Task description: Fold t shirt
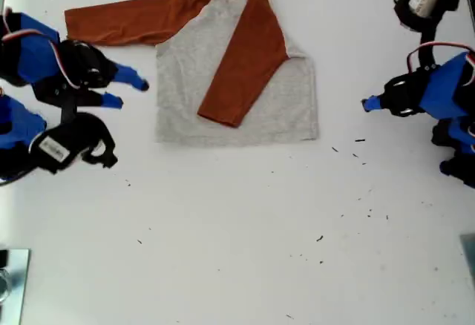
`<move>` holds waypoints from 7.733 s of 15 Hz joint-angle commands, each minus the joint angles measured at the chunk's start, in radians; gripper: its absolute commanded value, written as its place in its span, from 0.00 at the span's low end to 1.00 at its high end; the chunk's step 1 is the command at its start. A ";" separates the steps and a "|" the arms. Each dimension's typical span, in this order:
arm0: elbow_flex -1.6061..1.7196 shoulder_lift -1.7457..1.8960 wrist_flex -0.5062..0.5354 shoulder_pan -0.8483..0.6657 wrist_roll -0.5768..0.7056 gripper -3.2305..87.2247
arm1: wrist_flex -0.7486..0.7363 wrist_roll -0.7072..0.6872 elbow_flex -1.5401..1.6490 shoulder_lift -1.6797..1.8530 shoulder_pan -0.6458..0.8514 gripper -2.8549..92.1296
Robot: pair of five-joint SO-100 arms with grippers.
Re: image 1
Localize grey t-shirt with rust sleeves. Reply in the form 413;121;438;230
64;0;320;147

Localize red white arm wire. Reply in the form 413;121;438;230
0;29;82;89
405;41;475;78

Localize black camera stalk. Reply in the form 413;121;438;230
418;24;442;70
59;94;79;125

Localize steel base plate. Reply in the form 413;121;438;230
0;249;31;325

